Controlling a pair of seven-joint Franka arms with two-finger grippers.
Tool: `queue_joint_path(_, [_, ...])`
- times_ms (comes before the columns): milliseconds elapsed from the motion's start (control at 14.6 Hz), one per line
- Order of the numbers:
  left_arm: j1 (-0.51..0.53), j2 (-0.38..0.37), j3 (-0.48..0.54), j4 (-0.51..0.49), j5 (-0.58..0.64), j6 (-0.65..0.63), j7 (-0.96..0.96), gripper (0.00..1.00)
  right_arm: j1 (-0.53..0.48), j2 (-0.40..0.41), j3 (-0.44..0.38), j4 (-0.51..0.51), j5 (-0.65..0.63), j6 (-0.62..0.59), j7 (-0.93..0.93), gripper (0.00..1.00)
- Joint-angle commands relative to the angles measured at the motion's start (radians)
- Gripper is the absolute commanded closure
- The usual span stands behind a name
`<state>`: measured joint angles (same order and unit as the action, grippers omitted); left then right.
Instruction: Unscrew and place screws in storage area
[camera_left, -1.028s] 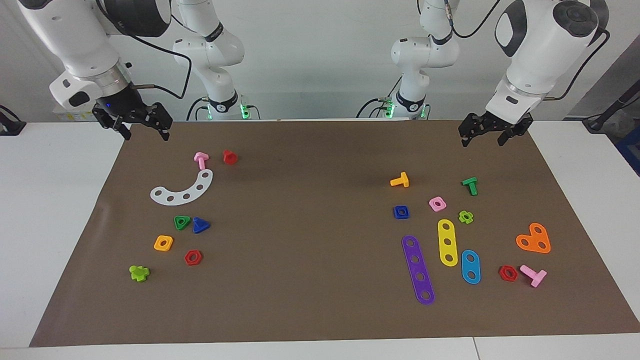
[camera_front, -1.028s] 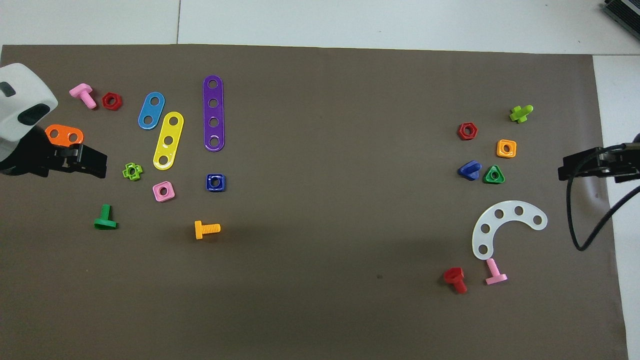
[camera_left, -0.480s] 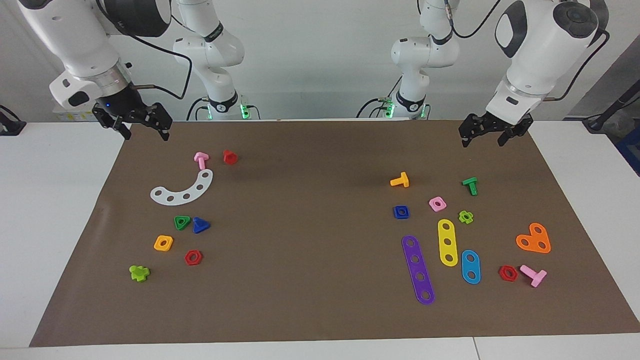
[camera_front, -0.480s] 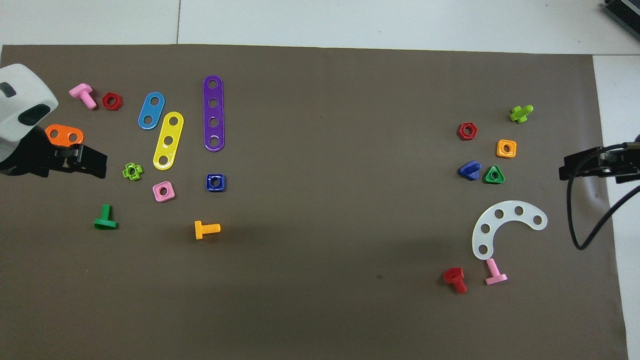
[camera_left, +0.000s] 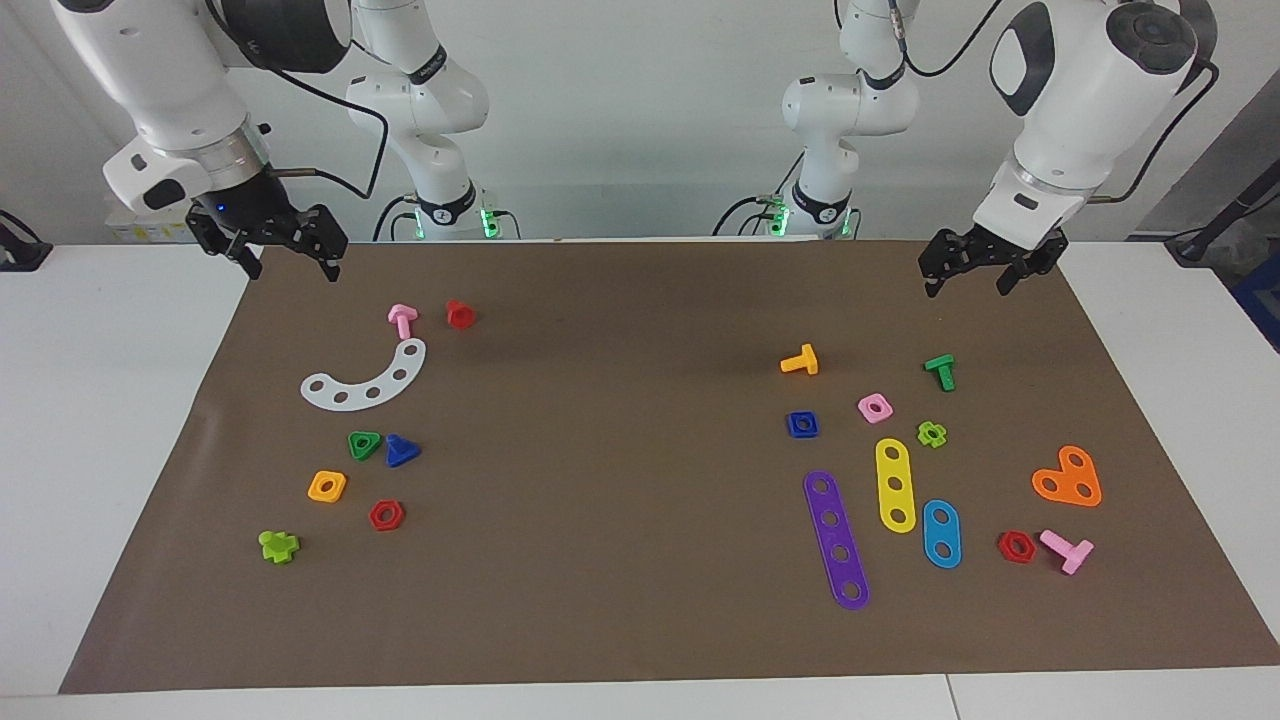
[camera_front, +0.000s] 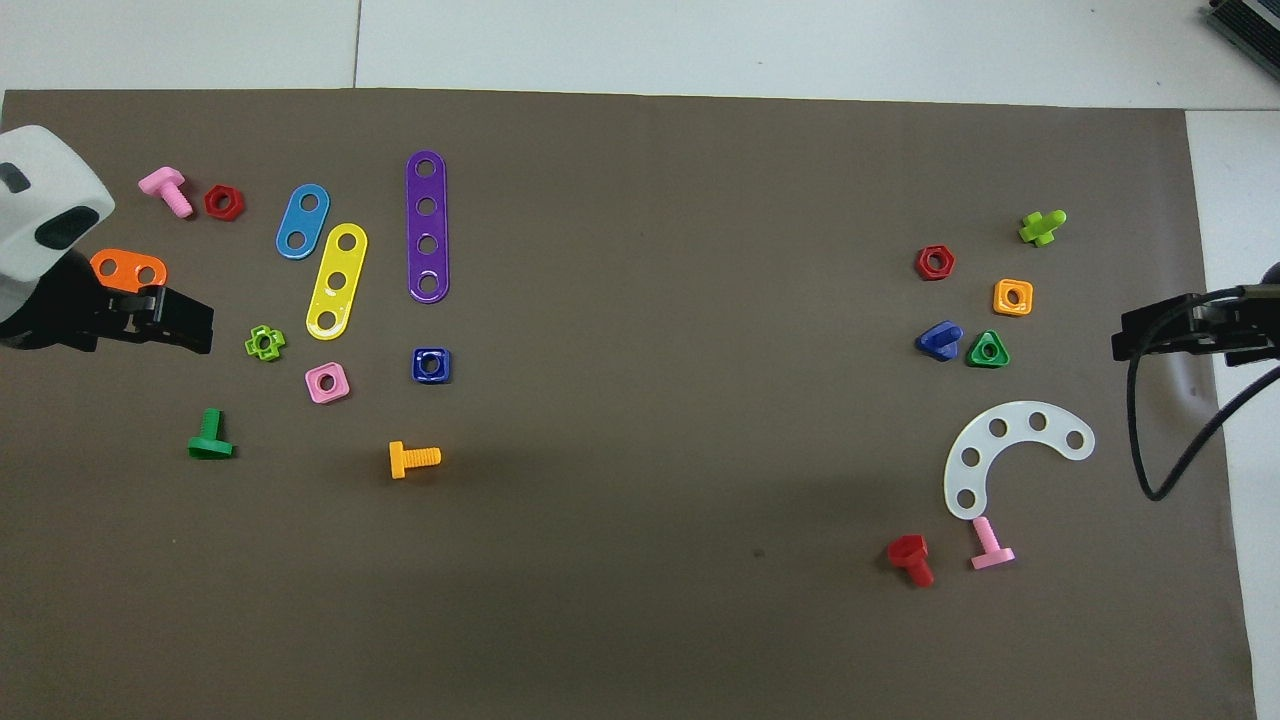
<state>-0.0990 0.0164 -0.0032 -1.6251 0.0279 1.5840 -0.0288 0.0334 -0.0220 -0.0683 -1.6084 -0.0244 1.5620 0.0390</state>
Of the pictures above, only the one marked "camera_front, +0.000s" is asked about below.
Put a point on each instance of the dark green plastic bolt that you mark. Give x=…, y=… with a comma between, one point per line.
x=210, y=447

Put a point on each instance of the blue square plastic nut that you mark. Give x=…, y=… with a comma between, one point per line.
x=419, y=375

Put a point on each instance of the orange heart-shaped plastic plate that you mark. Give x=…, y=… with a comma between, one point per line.
x=128, y=262

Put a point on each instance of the light green cross nut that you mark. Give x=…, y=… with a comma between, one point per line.
x=253, y=344

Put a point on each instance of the blue two-hole plastic plate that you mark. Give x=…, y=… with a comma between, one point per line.
x=303, y=221

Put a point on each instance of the red hexagonal plastic nut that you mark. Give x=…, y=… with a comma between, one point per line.
x=922, y=264
x=210, y=205

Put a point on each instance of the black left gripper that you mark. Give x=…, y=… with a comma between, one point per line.
x=50, y=310

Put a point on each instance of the purple four-hole plastic plate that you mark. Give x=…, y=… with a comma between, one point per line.
x=427, y=225

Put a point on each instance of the red hexagonal-head plastic bolt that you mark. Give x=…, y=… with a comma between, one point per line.
x=908, y=550

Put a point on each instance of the pink plastic toy bolt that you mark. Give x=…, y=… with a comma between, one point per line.
x=985, y=535
x=165, y=183

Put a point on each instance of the light green cross-head bolt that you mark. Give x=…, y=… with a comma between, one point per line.
x=1040, y=230

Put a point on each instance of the green triangular plastic nut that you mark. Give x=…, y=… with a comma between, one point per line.
x=975, y=359

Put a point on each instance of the white curved five-hole plate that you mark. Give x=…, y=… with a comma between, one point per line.
x=1018, y=422

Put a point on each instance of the orange plastic toy bolt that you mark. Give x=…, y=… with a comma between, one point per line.
x=400, y=460

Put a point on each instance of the yellow three-hole plastic plate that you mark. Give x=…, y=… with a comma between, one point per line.
x=342, y=261

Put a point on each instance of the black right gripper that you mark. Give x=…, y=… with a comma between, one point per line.
x=1268, y=325

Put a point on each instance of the blue triangular-head plastic bolt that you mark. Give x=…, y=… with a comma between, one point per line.
x=936, y=343

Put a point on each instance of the brown table mat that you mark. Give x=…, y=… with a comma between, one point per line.
x=640, y=550

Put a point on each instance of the grey ribbed device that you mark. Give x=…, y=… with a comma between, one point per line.
x=1250, y=25

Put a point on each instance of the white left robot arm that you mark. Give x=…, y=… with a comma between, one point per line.
x=60, y=175

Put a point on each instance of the orange square plastic nut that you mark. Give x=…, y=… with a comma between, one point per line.
x=1000, y=308

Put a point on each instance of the pink square plastic nut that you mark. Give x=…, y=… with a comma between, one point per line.
x=340, y=392

